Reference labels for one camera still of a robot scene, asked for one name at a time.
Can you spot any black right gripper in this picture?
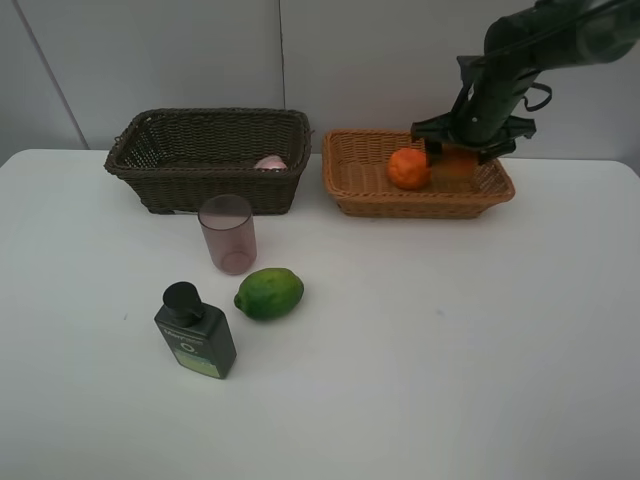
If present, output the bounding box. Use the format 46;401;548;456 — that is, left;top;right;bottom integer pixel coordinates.
410;95;537;167

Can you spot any orange tangerine fruit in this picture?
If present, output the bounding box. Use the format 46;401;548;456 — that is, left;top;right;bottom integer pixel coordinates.
386;148;432;190

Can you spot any pink spray bottle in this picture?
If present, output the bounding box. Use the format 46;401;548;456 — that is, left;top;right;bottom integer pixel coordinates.
254;155;288;171

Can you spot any green lime fruit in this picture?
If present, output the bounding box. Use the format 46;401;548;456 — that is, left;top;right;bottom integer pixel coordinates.
234;268;305;321

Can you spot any pink translucent plastic cup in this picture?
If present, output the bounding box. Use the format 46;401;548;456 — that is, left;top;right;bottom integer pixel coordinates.
198;194;257;275

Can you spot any dark green pump bottle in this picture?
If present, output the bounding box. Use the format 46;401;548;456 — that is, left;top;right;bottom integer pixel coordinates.
154;282;237;379

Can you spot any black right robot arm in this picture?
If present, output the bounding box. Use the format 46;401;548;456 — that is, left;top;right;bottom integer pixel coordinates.
410;1;639;164

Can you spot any orange wicker basket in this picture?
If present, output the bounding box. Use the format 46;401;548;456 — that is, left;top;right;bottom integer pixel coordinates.
322;129;515;219

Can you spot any dark brown wicker basket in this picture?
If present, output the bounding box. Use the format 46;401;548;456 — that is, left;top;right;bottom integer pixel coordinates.
104;108;311;215

